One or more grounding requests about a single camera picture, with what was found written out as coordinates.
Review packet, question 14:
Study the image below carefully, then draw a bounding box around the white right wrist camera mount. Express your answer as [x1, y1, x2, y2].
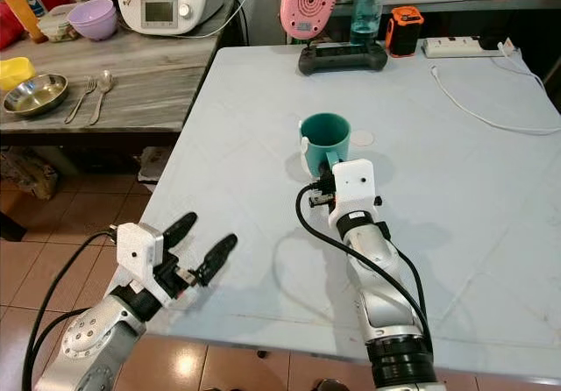
[327, 159, 379, 231]

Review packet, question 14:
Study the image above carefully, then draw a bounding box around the clear food container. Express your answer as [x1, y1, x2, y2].
[38, 5, 81, 44]

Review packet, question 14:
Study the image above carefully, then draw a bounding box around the long white cable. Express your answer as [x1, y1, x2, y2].
[430, 65, 561, 136]

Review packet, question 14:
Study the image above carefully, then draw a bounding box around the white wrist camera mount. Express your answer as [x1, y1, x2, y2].
[116, 223, 167, 305]
[327, 159, 379, 231]

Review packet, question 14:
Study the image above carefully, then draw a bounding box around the metal fork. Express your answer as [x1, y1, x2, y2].
[63, 76, 98, 126]

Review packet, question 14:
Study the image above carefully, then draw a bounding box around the white plug with cable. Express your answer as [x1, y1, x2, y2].
[497, 39, 547, 90]

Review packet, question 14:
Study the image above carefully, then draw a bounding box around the orange liquid bottle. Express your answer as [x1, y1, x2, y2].
[1, 0, 46, 45]

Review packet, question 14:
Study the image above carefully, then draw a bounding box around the blue-green clear bottle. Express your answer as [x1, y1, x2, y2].
[349, 0, 386, 46]

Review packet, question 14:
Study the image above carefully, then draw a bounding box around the wooden counter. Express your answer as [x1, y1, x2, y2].
[0, 18, 234, 153]

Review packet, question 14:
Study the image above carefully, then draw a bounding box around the teal mug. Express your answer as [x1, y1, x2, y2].
[299, 112, 352, 181]

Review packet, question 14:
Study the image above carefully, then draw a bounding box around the pink round fan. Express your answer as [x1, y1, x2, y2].
[280, 0, 338, 42]

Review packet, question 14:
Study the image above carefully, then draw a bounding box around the metal spoon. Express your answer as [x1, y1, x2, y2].
[88, 68, 116, 128]

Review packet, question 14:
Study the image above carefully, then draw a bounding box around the red plastic bag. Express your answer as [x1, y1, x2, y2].
[0, 1, 26, 52]

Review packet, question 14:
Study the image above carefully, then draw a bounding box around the purple plastic bowl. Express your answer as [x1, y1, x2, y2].
[68, 0, 119, 43]

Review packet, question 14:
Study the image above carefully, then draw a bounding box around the black handheld controller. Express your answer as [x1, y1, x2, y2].
[298, 41, 389, 77]

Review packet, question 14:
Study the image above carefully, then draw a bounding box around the orange and black device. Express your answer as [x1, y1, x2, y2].
[385, 5, 426, 59]

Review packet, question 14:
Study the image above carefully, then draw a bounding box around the stainless steel bowl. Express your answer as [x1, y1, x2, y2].
[3, 74, 70, 119]

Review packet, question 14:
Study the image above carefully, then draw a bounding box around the white power strip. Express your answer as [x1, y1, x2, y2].
[423, 37, 503, 60]

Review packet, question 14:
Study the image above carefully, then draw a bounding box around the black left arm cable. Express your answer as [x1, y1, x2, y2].
[22, 227, 122, 391]

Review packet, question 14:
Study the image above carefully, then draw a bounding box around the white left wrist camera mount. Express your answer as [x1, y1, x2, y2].
[116, 223, 167, 305]

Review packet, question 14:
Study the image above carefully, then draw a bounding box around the patterned bag under counter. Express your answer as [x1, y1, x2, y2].
[0, 147, 55, 203]

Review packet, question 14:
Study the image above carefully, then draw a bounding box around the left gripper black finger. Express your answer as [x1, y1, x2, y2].
[193, 233, 239, 288]
[163, 212, 199, 252]

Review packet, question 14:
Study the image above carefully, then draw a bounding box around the white bag under counter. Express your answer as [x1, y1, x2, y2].
[135, 146, 175, 209]

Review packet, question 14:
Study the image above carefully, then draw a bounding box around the grey shelf board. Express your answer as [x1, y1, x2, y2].
[331, 0, 561, 16]

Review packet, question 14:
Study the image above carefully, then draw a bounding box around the white kitchen appliance with display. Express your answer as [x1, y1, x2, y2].
[114, 0, 224, 38]

